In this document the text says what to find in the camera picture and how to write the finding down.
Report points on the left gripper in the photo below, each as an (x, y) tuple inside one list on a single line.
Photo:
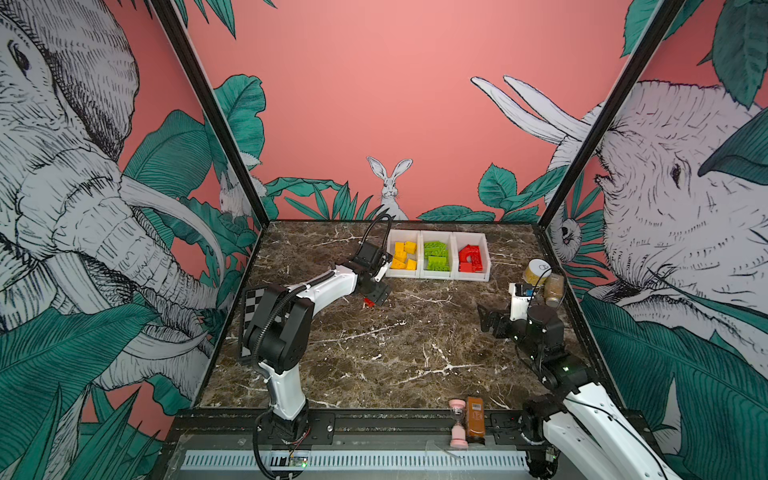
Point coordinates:
[(380, 295)]

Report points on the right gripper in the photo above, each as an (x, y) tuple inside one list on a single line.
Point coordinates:
[(506, 320)]

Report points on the green lego brick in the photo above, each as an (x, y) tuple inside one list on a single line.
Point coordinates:
[(436, 248), (438, 263)]

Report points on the white three-compartment bin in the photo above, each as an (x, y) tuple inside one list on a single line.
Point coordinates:
[(455, 242)]

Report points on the red arch lego piece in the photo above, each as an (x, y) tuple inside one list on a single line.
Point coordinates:
[(472, 247)]

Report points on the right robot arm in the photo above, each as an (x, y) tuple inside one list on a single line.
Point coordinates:
[(576, 418)]

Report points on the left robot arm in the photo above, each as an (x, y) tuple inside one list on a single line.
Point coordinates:
[(277, 322)]

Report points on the brown spice jar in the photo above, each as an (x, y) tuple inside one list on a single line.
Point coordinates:
[(554, 290)]

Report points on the checkerboard calibration plate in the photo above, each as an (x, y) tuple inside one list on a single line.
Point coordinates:
[(252, 299)]

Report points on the pink hourglass timer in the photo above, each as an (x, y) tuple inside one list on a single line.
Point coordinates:
[(458, 431)]

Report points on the white perforated rail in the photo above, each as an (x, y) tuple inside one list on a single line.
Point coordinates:
[(349, 460)]

